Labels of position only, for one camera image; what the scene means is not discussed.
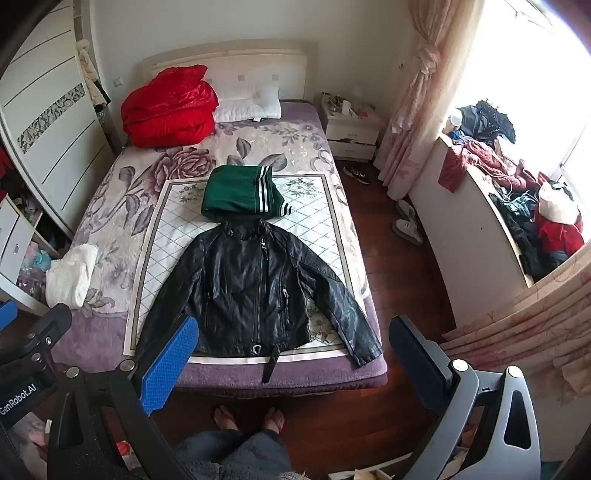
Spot purple floral blanket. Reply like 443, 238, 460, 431
51, 102, 389, 388

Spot cream hanging cloth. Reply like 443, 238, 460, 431
76, 39, 110, 110

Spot white window ledge cabinet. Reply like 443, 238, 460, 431
409, 134, 591, 324

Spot person's right foot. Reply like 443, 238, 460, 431
261, 406, 286, 435

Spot red quilt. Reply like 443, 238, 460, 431
121, 65, 219, 149

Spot white fluffy cloth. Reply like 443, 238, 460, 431
45, 244, 99, 310

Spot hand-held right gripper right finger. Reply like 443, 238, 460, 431
389, 315, 542, 480

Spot green striped-cuff sweatshirt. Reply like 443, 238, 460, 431
201, 165, 294, 225

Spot black leather jacket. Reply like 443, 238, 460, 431
134, 217, 384, 384

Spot pink tied-back curtain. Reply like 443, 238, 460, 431
374, 0, 485, 201

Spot person's grey trousers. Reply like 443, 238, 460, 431
173, 429, 296, 480

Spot white cloth bag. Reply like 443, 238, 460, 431
537, 181, 579, 225

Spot white pillow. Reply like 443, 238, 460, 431
213, 84, 282, 123

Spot person's foot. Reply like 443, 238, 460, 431
261, 406, 286, 435
213, 405, 240, 432

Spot red clothes in wardrobe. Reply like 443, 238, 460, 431
0, 147, 16, 188

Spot person's left foot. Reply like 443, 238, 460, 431
213, 405, 240, 432

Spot white nightstand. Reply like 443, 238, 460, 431
314, 91, 384, 161

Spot bed with cream headboard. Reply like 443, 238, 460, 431
51, 41, 389, 400

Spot pink floral curtain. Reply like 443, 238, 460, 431
438, 249, 591, 467

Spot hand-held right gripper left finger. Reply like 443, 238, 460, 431
46, 315, 200, 480

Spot white sliding-door wardrobe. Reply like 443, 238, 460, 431
0, 0, 116, 241

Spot pile of mixed clothes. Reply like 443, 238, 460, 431
438, 99, 585, 282

